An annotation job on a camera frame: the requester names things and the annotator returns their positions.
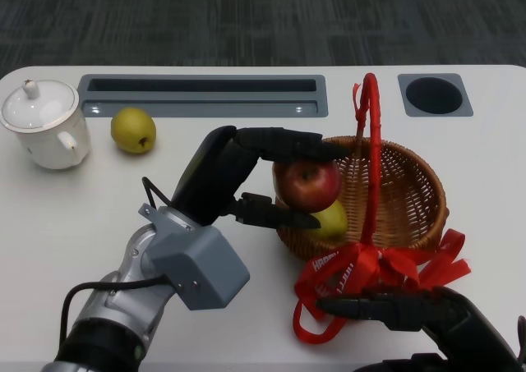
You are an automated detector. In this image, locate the red birthday ribbon bow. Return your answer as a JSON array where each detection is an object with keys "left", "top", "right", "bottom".
[{"left": 292, "top": 228, "right": 470, "bottom": 346}]

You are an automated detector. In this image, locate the grey slot tray inset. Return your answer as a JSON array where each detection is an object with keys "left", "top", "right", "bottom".
[{"left": 76, "top": 74, "right": 330, "bottom": 119}]

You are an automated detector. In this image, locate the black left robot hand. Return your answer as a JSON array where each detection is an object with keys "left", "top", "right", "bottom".
[{"left": 170, "top": 126, "right": 353, "bottom": 229}]

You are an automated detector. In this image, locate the white cup lid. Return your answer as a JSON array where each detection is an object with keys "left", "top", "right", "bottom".
[{"left": 0, "top": 79, "right": 80, "bottom": 133}]

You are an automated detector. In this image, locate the grey left wrist camera housing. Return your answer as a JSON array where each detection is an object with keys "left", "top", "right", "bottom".
[{"left": 138, "top": 203, "right": 251, "bottom": 310}]

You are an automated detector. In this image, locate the wicker basket with red handle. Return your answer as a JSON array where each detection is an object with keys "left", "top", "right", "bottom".
[{"left": 273, "top": 72, "right": 450, "bottom": 262}]

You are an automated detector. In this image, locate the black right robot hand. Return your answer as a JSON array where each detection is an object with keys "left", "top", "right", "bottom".
[{"left": 315, "top": 286, "right": 523, "bottom": 372}]

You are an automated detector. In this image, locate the green pear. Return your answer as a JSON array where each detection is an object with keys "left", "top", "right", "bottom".
[
  {"left": 306, "top": 199, "right": 349, "bottom": 241},
  {"left": 110, "top": 107, "right": 157, "bottom": 154}
]

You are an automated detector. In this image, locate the black left camera cable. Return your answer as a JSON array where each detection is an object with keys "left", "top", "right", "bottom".
[{"left": 60, "top": 275, "right": 170, "bottom": 348}]

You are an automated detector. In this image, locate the white ceramic teapot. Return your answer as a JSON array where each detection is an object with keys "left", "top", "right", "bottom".
[{"left": 1, "top": 107, "right": 91, "bottom": 171}]

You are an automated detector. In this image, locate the grey round cup holder inset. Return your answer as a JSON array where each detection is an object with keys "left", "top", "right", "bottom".
[{"left": 397, "top": 73, "right": 473, "bottom": 117}]

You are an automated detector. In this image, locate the red apple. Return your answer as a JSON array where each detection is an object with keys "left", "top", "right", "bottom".
[{"left": 272, "top": 158, "right": 343, "bottom": 214}]

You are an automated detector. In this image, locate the black left wrist loop cable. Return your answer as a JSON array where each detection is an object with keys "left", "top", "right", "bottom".
[{"left": 141, "top": 177, "right": 173, "bottom": 209}]

